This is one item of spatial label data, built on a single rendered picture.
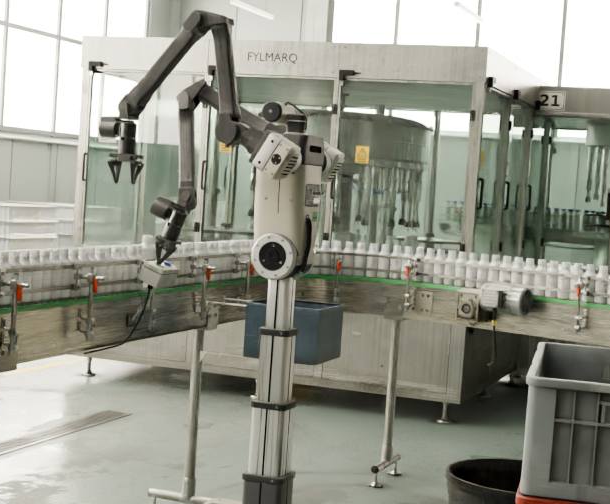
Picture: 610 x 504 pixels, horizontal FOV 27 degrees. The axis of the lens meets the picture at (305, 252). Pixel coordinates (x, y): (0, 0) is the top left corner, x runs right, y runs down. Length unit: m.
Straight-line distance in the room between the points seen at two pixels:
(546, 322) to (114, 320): 2.14
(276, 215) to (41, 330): 0.85
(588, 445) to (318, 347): 2.68
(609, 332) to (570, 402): 3.29
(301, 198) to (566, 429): 1.98
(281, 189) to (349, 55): 3.97
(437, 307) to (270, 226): 2.01
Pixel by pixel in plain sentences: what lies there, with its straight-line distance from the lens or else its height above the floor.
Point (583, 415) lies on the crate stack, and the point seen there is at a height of 1.05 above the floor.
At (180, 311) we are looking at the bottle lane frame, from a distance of 4.95.
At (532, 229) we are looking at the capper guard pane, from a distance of 9.66.
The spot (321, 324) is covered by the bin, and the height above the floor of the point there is 0.89.
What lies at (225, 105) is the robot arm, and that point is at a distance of 4.09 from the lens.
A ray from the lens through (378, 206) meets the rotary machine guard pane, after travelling 7.96.
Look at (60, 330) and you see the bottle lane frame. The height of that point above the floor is 0.90.
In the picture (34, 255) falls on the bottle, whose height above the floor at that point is 1.15.
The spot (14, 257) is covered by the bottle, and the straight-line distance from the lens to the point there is 3.96.
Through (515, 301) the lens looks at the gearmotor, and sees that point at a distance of 5.67.
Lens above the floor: 1.43
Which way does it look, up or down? 3 degrees down
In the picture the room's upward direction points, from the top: 4 degrees clockwise
